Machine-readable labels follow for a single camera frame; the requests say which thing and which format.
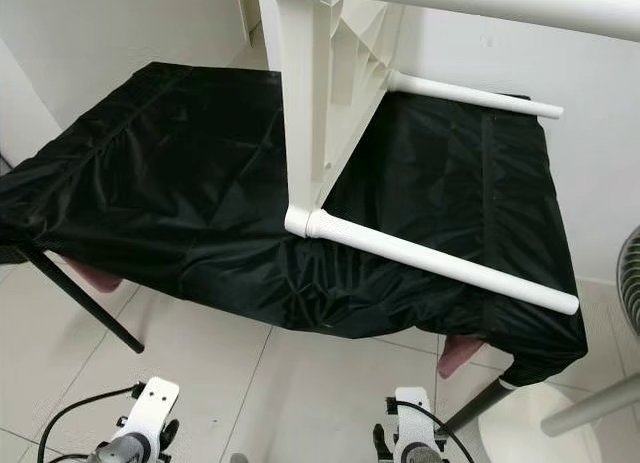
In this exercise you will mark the white plastic table leg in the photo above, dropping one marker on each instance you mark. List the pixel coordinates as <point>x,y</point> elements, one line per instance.
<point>440,261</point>
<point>470,95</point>
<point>510,3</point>

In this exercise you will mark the white plastic children table top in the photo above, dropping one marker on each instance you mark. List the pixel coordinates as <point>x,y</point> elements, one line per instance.
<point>300,103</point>

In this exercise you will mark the pink table with black legs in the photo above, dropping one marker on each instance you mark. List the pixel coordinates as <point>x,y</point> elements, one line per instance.
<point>90,303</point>

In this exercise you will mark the black table cloth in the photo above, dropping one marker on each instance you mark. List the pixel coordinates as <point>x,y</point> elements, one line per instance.
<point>160,183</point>

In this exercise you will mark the grey floor fan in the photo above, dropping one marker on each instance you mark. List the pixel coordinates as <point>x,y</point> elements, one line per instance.
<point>632,283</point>

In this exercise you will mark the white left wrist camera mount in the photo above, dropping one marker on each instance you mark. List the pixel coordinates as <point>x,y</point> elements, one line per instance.
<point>157,398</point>

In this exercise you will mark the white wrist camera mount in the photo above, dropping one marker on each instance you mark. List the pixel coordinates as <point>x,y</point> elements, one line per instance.
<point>412,403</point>
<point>157,398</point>

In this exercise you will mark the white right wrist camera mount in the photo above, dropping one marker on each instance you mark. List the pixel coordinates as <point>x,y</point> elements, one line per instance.
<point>412,403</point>

